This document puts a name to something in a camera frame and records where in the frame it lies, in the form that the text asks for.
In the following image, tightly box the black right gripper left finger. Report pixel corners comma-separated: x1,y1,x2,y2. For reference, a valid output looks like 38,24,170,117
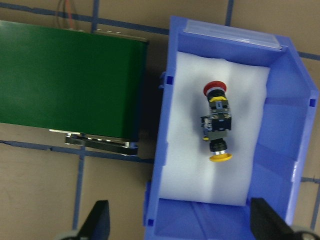
77,200,111,240

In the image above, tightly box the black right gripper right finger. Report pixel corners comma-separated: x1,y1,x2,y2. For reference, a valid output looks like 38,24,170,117
250,198,300,240

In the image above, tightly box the yellow push button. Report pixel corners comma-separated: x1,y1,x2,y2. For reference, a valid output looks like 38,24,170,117
200,113,233,163

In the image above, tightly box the red push button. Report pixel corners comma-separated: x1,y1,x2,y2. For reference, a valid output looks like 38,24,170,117
203,80,232,120

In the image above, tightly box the white foam pad destination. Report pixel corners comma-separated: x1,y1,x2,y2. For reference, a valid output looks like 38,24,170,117
160,52,270,206

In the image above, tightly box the green conveyor belt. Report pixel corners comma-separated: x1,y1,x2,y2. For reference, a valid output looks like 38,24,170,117
0,21,149,156

